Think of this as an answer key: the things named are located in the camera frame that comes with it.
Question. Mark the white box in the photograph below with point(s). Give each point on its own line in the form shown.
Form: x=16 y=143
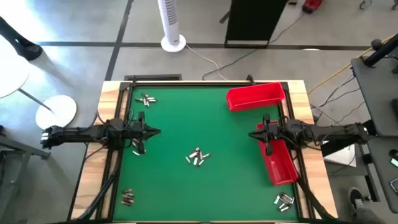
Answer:
x=342 y=158

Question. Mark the person's leg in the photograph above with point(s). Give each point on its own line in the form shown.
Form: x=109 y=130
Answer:
x=370 y=214

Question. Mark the dark phone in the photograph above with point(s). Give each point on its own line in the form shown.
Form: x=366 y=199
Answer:
x=395 y=185

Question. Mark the black pole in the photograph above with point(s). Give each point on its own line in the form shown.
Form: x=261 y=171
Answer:
x=382 y=53

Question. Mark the person's shoe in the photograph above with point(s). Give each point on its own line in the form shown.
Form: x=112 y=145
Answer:
x=356 y=197

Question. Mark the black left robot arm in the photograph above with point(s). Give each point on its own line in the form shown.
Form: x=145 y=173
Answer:
x=77 y=134

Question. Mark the white tower fan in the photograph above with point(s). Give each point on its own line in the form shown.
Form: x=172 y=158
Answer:
x=169 y=18

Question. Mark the grey metal stand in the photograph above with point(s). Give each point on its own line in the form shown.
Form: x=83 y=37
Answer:
x=18 y=149

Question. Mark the black table clamp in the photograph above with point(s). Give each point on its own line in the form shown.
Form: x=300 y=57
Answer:
x=249 y=78

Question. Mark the black support bar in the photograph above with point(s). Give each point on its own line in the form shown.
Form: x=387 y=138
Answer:
x=335 y=148

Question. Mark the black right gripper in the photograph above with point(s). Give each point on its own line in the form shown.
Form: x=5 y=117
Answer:
x=273 y=133

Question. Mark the teal phone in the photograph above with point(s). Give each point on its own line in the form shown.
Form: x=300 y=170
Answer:
x=395 y=162

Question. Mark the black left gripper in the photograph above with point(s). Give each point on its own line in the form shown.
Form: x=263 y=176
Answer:
x=141 y=132

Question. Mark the black floor plate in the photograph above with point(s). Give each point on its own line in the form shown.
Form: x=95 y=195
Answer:
x=155 y=77

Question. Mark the black standing panel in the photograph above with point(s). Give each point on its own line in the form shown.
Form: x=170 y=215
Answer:
x=252 y=18

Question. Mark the white round pedestal table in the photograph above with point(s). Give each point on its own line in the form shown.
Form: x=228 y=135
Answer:
x=56 y=112

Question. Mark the red plastic bin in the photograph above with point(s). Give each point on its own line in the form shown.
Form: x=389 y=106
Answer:
x=280 y=168
x=255 y=98

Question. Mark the green table mat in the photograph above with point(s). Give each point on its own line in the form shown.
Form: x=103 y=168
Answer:
x=217 y=186

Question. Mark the grey side table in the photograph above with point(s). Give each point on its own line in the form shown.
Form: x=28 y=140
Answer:
x=382 y=174
x=379 y=93

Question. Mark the red floor device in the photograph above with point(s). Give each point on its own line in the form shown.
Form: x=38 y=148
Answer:
x=311 y=5

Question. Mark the black stand leg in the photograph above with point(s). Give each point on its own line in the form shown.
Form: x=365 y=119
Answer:
x=28 y=49

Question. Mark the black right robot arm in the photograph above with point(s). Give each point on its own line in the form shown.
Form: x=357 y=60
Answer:
x=326 y=133

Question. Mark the black table frame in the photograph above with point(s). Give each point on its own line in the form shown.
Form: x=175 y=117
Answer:
x=186 y=84

